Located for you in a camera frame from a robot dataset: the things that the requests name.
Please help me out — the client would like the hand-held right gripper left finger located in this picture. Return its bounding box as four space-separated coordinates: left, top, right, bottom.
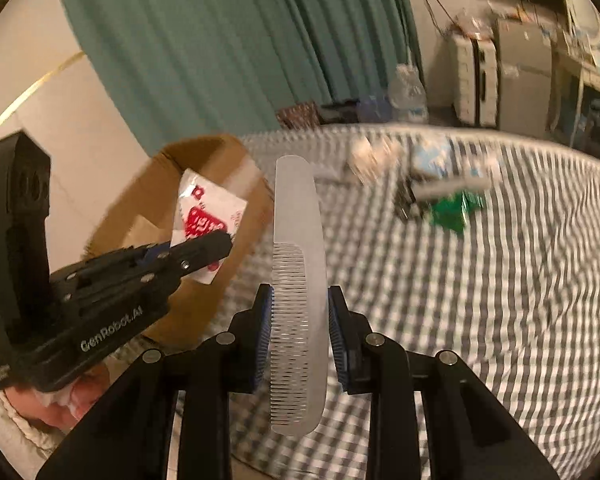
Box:
35 282 276 480

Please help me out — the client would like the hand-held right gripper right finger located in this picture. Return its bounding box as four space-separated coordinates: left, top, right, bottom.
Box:
327 285 561 480

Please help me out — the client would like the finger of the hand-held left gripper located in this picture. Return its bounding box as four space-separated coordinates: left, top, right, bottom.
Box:
140 231 233 283

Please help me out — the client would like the red and white packet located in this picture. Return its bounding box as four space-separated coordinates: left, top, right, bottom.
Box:
170 169 248 286

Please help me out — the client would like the brown cardboard box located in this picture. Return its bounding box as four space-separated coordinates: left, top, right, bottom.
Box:
80 134 276 353

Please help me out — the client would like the white plastic comb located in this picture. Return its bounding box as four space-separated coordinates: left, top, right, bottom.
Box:
270 155 328 437

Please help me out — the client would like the person's left hand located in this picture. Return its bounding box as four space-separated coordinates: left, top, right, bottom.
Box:
5 365 111 431

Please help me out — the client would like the grey white checked bed sheet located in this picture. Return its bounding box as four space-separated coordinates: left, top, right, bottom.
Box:
210 122 600 480

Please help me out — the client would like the dark patterned box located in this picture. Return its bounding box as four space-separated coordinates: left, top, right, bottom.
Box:
277 102 321 130

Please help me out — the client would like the green snack wrapper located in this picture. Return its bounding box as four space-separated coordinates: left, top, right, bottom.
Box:
427 191 486 233

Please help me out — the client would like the crumpled white tissue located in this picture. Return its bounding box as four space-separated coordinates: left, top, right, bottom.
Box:
347 137 378 183

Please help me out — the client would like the blue floral tissue pack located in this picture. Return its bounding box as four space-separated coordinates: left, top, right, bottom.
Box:
411 140 453 181

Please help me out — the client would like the green curtain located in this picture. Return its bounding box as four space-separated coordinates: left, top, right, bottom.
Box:
50 0 423 151

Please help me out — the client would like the blue plastic bag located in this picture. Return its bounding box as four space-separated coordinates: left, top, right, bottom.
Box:
357 97 396 121

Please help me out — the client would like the large clear water jug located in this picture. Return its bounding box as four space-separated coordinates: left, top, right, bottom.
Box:
390 62 428 122

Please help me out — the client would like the white suitcase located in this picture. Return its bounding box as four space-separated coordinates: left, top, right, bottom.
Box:
450 32 500 128

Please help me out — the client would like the grey mini fridge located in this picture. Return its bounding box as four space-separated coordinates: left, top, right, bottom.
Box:
495 17 556 133

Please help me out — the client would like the white vanity desk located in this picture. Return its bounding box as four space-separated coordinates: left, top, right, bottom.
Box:
550 45 600 146

